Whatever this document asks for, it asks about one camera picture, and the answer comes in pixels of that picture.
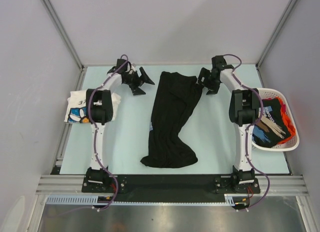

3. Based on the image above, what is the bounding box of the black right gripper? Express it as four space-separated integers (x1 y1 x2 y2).
194 67 221 95

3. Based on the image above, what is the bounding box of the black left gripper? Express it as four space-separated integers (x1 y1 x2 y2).
123 67 154 96

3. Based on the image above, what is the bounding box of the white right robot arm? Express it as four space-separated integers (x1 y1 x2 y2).
198 54 263 193

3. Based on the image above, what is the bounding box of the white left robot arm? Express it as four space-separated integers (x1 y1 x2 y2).
83 54 155 192

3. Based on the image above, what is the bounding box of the white folded printed t-shirt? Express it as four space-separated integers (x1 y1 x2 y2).
64 90 121 124

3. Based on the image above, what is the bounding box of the black printed t-shirt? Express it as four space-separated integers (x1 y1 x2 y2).
252 98 290 148

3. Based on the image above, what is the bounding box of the magenta t-shirt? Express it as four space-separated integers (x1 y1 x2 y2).
281 103 287 114

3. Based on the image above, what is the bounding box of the orange t-shirt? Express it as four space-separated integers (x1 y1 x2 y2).
275 96 296 145

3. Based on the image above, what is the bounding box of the white plastic laundry basket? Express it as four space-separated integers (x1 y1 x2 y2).
252 88 300 152

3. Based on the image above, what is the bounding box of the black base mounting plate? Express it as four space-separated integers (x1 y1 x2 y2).
81 174 261 203

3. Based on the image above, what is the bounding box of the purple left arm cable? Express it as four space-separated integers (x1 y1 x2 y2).
86 54 131 213

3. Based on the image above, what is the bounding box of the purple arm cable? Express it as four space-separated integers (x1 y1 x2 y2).
86 54 131 213
222 53 271 213

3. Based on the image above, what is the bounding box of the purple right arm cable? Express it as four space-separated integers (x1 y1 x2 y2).
222 53 271 213

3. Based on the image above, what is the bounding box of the white slotted cable duct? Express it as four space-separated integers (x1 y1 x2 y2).
45 194 118 205

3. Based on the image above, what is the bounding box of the aluminium frame rail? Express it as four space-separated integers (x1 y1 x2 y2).
35 174 309 196

